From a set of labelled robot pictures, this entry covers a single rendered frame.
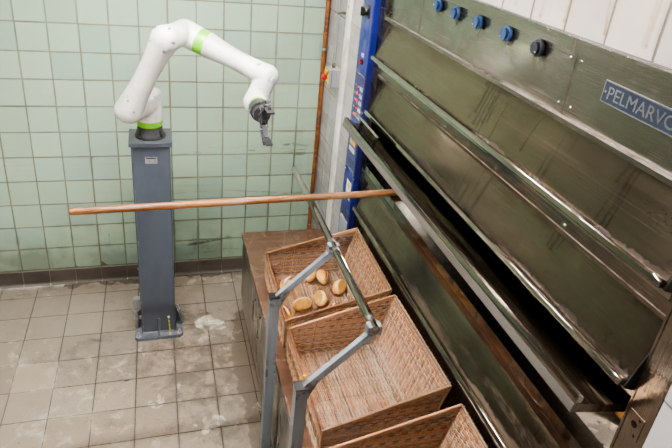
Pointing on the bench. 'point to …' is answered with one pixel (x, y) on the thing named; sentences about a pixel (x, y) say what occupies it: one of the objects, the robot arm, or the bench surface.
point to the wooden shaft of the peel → (228, 202)
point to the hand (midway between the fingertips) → (269, 128)
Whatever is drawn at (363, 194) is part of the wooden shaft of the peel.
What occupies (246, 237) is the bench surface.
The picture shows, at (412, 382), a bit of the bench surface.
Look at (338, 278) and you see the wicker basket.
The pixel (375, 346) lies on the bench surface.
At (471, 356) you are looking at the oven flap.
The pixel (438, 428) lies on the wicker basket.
